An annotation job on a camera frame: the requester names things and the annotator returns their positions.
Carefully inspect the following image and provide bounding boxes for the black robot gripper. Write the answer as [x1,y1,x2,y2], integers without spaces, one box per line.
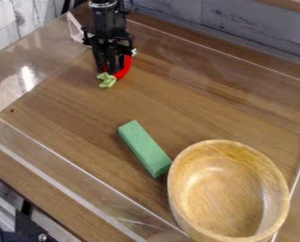
[81,0,136,75]

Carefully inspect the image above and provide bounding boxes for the red plush strawberry toy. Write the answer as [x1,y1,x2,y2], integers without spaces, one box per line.
[97,55,132,88]

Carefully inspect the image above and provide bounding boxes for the clear acrylic tray walls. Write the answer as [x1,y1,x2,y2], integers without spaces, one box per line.
[0,14,300,242]

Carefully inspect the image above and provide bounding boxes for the green rectangular block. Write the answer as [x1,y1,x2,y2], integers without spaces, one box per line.
[118,120,173,179]

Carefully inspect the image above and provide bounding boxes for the wooden bowl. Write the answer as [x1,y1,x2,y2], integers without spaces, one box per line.
[168,140,290,242]

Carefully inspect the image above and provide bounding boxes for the black metal table clamp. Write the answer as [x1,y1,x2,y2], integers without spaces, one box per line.
[14,211,58,242]

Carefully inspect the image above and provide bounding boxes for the clear acrylic corner bracket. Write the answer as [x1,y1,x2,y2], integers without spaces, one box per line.
[66,12,84,43]

